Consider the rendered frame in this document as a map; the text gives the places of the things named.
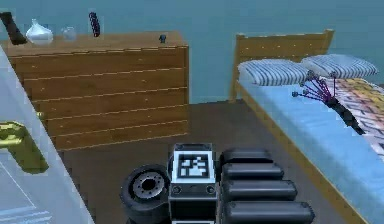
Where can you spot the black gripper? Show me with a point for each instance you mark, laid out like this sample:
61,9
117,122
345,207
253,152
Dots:
144,191

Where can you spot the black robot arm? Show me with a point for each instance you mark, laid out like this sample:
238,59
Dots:
240,190

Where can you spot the brown wooden chest of drawers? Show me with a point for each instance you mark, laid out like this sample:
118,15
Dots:
106,96

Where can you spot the white room door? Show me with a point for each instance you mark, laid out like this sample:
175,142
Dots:
23,166

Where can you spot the small dark blue knob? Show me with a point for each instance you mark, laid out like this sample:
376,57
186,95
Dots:
162,38

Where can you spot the wooden bed with blue sheet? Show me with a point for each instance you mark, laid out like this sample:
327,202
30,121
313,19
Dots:
310,140

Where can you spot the clear glass bowl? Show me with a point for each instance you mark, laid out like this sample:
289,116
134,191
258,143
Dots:
69,33

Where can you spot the striped white pillow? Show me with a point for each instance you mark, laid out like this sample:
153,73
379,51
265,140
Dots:
340,65
271,71

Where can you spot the white round vase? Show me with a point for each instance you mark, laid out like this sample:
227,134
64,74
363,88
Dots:
39,33

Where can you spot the black slanted bar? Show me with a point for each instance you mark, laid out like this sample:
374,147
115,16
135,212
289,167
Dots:
12,28

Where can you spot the black purple scalp massager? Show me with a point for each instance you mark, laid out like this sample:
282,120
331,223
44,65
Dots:
333,100

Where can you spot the patterned colourful blanket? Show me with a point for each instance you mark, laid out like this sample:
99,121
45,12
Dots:
363,106

